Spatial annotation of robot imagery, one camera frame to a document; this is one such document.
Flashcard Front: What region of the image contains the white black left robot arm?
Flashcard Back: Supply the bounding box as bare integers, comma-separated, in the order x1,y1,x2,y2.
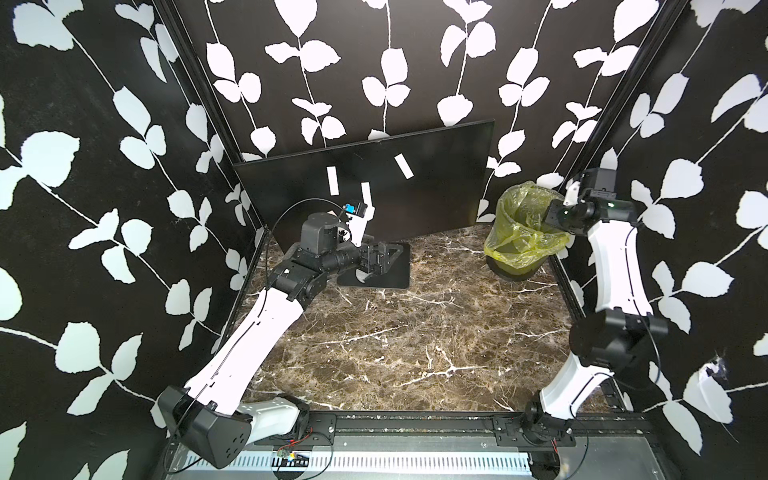
158,204,404,469

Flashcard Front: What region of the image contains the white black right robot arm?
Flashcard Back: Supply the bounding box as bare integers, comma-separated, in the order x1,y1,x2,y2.
526,196,668,427

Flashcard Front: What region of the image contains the black mounting rail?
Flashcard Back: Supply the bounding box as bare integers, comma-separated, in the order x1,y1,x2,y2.
251,410,655,450

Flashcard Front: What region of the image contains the black computer monitor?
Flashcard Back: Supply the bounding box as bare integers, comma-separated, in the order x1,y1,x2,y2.
235,120,494,249

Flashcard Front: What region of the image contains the bin with yellow bag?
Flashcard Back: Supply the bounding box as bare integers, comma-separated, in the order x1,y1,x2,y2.
483,181,571,282

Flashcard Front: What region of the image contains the yellow sticky note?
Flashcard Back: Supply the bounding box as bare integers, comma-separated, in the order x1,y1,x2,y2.
394,154,414,180

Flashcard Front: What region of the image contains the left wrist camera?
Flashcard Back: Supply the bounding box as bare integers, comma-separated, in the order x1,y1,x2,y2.
343,203,375,247

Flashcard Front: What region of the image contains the black monitor stand base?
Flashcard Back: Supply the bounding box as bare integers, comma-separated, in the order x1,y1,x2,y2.
336,243,411,290

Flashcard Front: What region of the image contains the white ventilated cable duct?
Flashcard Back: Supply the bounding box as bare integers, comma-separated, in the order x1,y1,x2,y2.
179,449,534,478

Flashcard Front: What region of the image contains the white sticky note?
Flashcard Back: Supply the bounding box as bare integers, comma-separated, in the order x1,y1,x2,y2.
360,182,373,206
326,166,340,196

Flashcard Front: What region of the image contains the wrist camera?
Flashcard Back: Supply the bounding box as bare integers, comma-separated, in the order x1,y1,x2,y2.
564,168,617,206
343,203,375,247

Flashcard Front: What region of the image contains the small green circuit board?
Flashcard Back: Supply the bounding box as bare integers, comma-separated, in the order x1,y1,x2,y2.
274,451,310,470

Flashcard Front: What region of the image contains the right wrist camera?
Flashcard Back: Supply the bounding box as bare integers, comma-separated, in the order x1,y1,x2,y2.
564,168,617,206

